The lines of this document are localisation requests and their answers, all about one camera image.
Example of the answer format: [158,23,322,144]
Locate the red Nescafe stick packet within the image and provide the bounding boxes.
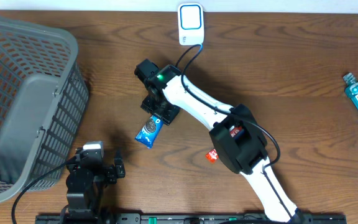
[205,126,243,164]

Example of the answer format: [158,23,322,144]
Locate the grey plastic shopping basket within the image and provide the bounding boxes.
[0,17,90,203]

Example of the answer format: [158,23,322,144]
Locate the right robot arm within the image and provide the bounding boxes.
[134,59,301,223]

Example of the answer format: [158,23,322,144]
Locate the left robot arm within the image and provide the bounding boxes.
[58,148,126,223]

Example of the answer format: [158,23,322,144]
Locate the blue Oreo cookie pack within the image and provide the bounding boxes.
[135,116,163,149]

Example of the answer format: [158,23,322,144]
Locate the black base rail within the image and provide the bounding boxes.
[35,213,347,224]

